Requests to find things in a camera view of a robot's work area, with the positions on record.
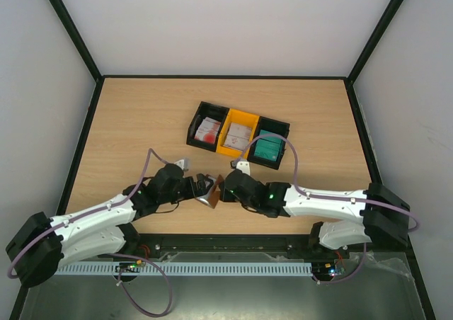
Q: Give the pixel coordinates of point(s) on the black metal frame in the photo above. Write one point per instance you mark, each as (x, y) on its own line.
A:
(64, 16)

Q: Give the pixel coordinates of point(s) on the black plastic bin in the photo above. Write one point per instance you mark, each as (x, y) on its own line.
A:
(204, 110)
(268, 126)

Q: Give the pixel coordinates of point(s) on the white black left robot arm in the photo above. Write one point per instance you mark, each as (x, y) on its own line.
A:
(45, 244)

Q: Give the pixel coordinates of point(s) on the green card stack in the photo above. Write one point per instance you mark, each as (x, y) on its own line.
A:
(268, 148)

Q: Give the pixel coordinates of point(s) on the yellow plastic bin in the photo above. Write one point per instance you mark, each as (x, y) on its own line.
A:
(242, 118)

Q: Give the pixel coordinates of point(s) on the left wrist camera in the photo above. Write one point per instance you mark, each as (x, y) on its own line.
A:
(184, 164)

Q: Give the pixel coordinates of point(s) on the black plastic bin right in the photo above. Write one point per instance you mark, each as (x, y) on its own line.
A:
(268, 126)

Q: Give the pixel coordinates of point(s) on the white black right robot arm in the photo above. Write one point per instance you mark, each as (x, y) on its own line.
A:
(372, 216)

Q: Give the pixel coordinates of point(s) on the brown leather card holder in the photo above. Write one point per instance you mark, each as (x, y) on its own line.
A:
(209, 190)

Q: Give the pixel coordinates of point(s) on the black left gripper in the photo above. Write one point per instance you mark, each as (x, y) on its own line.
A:
(191, 192)

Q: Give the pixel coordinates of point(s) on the black plastic bin left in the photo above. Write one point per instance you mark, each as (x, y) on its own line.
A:
(204, 110)

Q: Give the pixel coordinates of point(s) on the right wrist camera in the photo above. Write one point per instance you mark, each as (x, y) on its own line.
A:
(241, 165)

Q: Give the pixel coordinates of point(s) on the light blue cable duct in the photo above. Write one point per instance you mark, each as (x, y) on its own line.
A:
(104, 268)

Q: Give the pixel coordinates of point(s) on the red white card stack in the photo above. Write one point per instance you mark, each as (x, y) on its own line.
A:
(208, 130)

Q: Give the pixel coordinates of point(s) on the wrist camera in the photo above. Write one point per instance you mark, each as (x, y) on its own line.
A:
(184, 164)
(241, 165)

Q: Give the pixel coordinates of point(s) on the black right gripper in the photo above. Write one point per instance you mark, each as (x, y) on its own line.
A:
(226, 187)

